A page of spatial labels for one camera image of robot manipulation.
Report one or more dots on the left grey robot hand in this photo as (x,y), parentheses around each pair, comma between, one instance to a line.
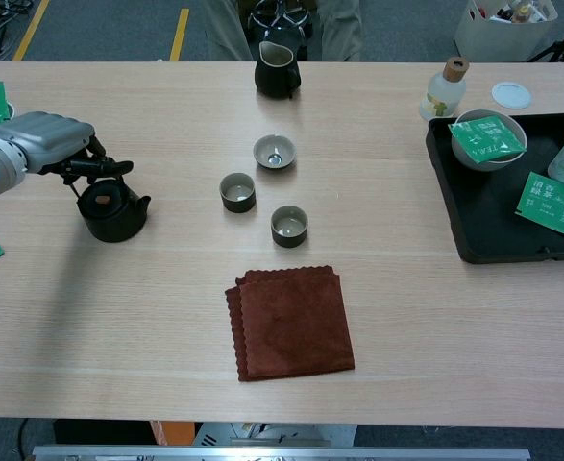
(46,137)

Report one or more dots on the black cast iron teapot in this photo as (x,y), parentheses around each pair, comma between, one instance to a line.
(113,221)

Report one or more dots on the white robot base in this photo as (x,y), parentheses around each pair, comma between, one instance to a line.
(272,432)

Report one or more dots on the cylindrical grey teacup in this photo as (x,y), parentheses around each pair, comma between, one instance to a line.
(288,239)
(237,204)

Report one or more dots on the beige trouser leg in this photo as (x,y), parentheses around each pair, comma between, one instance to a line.
(228,33)
(341,29)

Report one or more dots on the wide grey tea bowl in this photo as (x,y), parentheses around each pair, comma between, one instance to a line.
(262,156)

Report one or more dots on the black ceramic pitcher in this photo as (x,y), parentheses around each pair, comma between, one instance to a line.
(274,79)

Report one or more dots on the black office chair base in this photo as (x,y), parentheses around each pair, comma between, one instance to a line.
(281,36)

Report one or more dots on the brown folded cloth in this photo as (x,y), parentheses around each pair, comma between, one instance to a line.
(291,326)

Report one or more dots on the frosted bottle with wooden cap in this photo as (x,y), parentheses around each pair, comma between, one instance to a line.
(442,96)

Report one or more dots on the white paper bowl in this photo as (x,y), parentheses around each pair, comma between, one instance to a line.
(466,158)

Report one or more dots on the black plastic tray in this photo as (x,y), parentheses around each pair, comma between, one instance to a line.
(493,225)

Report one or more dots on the white storage bin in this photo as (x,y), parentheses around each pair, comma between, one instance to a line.
(497,41)

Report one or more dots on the white round lid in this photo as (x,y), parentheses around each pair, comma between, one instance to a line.
(512,95)

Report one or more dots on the black tripod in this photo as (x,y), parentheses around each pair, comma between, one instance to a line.
(557,48)

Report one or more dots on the aluminium profile rail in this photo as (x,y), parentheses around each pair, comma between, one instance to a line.
(281,453)

